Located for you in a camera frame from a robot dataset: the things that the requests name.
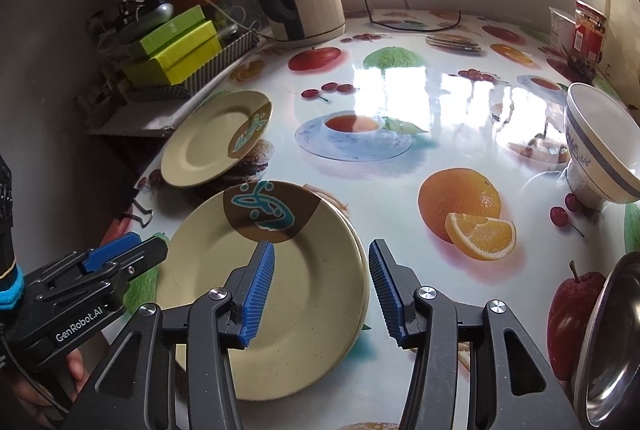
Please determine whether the lime green box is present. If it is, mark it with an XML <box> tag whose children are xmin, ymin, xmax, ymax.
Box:
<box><xmin>140</xmin><ymin>6</ymin><xmax>207</xmax><ymax>59</ymax></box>
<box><xmin>120</xmin><ymin>58</ymin><xmax>172</xmax><ymax>88</ymax></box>
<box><xmin>150</xmin><ymin>20</ymin><xmax>223</xmax><ymax>85</ymax></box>

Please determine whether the stainless steel bowl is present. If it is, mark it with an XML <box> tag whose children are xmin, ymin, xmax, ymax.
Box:
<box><xmin>572</xmin><ymin>251</ymin><xmax>640</xmax><ymax>428</ymax></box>

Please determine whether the fruit print tablecloth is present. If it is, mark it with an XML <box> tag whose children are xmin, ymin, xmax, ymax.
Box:
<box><xmin>97</xmin><ymin>7</ymin><xmax>640</xmax><ymax>430</ymax></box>

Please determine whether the grey corrugated tray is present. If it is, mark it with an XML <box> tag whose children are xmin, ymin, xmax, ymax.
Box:
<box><xmin>120</xmin><ymin>30</ymin><xmax>261</xmax><ymax>98</ymax></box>

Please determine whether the white bowl with blue band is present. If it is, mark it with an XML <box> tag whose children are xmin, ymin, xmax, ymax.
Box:
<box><xmin>564</xmin><ymin>82</ymin><xmax>640</xmax><ymax>211</ymax></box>

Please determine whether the grey oval device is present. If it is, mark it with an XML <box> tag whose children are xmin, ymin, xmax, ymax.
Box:
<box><xmin>137</xmin><ymin>1</ymin><xmax>176</xmax><ymax>33</ymax></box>

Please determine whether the stack of beige plates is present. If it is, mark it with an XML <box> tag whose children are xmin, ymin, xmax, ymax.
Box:
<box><xmin>155</xmin><ymin>181</ymin><xmax>371</xmax><ymax>402</ymax></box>

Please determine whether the person's left hand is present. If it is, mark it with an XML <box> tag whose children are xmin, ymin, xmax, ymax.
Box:
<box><xmin>10</xmin><ymin>348</ymin><xmax>92</xmax><ymax>417</ymax></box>

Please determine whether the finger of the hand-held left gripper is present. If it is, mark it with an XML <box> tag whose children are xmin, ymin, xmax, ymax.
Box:
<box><xmin>36</xmin><ymin>237</ymin><xmax>169</xmax><ymax>308</ymax></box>
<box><xmin>27</xmin><ymin>231</ymin><xmax>143</xmax><ymax>291</ymax></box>

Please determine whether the glass jar with red label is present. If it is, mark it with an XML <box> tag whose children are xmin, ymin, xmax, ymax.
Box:
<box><xmin>570</xmin><ymin>0</ymin><xmax>608</xmax><ymax>65</ymax></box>

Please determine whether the small black binder clip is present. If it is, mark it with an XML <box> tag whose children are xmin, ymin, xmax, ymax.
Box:
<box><xmin>131</xmin><ymin>197</ymin><xmax>156</xmax><ymax>229</ymax></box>

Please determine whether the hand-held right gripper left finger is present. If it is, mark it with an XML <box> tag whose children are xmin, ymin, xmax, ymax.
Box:
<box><xmin>62</xmin><ymin>241</ymin><xmax>277</xmax><ymax>430</ymax></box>

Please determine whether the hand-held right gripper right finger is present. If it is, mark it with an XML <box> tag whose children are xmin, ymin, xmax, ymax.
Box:
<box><xmin>369</xmin><ymin>238</ymin><xmax>583</xmax><ymax>430</ymax></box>

